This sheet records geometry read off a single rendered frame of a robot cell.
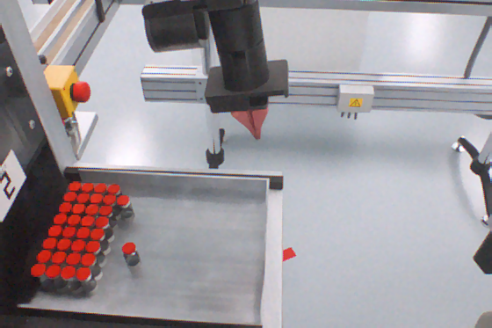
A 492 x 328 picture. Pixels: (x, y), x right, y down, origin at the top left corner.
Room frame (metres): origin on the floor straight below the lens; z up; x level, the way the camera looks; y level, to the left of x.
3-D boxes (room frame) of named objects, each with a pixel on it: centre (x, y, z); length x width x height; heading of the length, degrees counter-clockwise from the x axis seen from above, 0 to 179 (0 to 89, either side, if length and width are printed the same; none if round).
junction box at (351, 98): (1.26, -0.38, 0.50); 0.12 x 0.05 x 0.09; 87
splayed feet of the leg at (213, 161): (1.35, 0.14, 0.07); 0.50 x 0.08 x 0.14; 177
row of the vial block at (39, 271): (0.40, 0.30, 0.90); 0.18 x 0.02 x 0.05; 176
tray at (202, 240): (0.39, 0.14, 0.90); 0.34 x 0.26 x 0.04; 86
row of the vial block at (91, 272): (0.40, 0.23, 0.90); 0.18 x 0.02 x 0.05; 176
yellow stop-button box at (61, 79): (0.65, 0.36, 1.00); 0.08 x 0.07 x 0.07; 87
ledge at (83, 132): (0.67, 0.40, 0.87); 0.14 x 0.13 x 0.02; 87
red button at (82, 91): (0.65, 0.31, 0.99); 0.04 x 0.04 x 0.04; 87
